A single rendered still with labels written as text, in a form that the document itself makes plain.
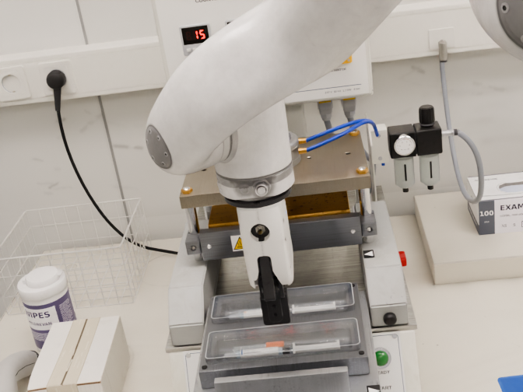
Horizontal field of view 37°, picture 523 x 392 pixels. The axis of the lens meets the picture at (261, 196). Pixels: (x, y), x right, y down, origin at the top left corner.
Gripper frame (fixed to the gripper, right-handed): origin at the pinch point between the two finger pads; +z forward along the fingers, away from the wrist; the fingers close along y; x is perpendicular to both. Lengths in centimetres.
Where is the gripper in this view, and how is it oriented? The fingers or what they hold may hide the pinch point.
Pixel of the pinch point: (275, 306)
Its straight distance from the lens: 93.9
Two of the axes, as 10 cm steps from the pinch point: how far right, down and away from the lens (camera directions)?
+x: -9.9, 1.1, 0.8
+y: 0.2, -4.2, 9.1
